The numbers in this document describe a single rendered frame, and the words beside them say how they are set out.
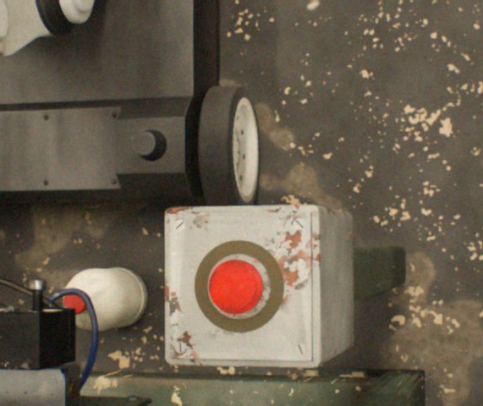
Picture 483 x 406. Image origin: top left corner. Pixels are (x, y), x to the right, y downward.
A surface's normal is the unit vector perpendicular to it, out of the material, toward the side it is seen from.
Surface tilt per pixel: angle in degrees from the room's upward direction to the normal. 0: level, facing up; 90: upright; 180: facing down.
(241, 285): 0
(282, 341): 0
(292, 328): 0
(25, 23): 90
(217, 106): 36
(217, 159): 13
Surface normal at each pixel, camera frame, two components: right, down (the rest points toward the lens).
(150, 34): -0.25, -0.04
